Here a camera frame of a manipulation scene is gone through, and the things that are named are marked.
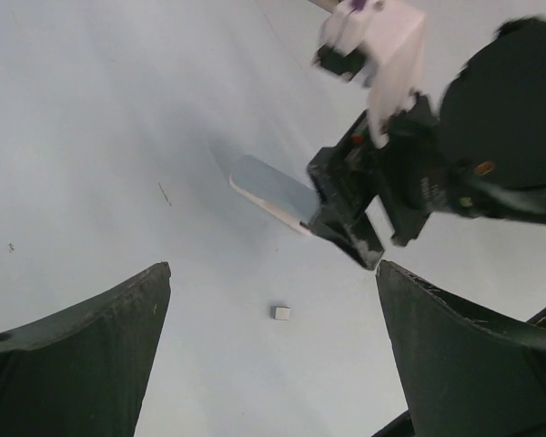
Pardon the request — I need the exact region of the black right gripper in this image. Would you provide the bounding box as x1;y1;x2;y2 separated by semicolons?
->
306;90;546;273

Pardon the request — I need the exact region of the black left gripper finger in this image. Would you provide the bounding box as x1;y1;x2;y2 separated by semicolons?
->
0;262;171;436

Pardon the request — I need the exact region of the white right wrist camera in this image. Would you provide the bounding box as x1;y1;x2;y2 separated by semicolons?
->
312;0;427;148

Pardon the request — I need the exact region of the small grey staple strip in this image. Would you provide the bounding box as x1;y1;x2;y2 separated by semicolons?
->
270;306;291;320

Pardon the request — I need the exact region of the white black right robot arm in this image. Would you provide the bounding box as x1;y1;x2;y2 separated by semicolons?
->
306;16;546;270

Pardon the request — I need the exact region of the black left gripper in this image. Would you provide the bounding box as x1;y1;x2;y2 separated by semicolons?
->
372;261;546;437

